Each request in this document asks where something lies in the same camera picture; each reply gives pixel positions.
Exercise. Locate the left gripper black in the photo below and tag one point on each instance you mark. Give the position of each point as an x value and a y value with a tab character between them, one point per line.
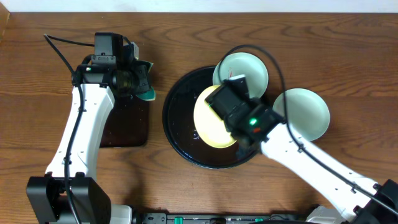
144	81

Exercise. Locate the green yellow sponge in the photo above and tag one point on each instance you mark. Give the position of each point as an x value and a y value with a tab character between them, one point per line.
150	94

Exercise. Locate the yellow plate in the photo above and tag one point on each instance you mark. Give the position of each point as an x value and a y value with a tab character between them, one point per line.
209	126

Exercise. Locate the light blue plate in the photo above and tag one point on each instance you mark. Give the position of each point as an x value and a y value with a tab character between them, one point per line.
308	113

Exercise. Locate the pale green plate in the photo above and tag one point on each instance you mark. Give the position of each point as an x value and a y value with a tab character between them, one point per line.
242	63

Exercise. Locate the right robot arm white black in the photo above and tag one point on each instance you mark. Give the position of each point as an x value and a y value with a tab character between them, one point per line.
357	199

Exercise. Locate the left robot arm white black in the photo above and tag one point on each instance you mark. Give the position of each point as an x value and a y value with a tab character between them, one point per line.
106	112

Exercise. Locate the black rectangular tray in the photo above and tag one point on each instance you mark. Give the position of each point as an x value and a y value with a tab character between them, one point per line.
127	124

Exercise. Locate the black round tray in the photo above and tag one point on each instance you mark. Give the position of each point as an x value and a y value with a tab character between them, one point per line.
179	128

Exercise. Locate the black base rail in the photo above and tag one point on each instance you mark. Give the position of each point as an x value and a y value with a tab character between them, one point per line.
217	218

